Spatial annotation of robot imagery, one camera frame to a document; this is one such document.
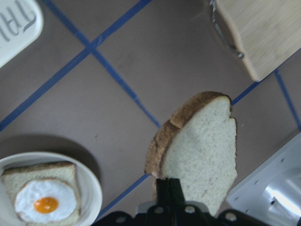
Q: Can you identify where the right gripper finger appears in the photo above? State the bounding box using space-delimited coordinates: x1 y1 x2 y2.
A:
155 178 185 207

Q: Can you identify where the bread slice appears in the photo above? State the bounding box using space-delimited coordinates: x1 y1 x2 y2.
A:
144 91 237 215
1 161 81 226

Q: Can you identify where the white round plate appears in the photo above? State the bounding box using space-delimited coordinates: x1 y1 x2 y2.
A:
0 152 103 226

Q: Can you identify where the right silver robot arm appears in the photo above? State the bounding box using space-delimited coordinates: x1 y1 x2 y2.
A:
226 168 301 226

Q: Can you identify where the fried egg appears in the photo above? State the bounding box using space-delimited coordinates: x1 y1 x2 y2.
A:
14 178 78 224

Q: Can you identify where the wooden cutting board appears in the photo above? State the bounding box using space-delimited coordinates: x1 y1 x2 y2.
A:
216 0 301 82

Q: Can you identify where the cream bear tray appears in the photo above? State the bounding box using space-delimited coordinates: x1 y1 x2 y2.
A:
0 0 44 67

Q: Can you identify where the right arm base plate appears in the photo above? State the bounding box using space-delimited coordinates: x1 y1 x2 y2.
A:
226 134 301 226

